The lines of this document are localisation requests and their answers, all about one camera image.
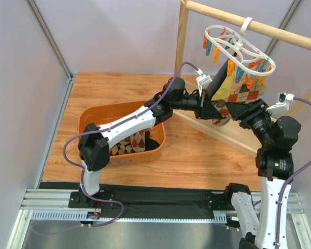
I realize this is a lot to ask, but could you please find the beige orange argyle sock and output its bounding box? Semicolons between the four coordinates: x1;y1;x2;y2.
128;130;151;153

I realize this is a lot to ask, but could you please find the white round clip hanger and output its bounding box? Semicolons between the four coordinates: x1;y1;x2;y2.
203;17;276;89

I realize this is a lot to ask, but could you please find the wooden hanger rack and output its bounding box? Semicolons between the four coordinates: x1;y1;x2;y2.
174;1;311;157

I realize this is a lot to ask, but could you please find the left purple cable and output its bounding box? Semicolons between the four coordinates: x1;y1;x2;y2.
31;61;204;236

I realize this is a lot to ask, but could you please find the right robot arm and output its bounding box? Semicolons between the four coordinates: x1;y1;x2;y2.
226;99;301;248

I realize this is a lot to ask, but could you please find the yellow grey sock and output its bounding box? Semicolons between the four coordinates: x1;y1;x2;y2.
211;74;234;101

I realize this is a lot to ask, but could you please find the black white-striped sock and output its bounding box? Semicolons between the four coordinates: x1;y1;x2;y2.
145;138;160;151

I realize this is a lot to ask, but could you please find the orange plastic basket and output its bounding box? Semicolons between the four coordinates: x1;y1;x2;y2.
78;100;166;165

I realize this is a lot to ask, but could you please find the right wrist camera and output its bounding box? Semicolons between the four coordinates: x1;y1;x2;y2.
266;92;294;115

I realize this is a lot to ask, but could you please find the aluminium frame post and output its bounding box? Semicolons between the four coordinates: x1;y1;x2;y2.
26;0;75;188
265;0;303;55

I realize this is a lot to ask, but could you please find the brown argyle sock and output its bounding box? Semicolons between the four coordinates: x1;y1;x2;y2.
110;143;134;156
117;137;131;149

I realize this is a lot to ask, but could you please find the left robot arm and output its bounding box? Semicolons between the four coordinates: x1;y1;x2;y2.
64;75;224;203

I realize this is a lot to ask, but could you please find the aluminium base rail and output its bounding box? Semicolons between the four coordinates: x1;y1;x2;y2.
20;188;306;224

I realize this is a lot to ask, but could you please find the right aluminium frame post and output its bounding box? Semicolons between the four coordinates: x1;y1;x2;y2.
265;0;303;55

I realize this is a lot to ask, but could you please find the grey black sock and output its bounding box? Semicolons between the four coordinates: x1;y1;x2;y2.
206;60;228;100

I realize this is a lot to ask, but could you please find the left aluminium frame post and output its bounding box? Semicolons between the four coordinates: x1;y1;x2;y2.
26;0;75;188

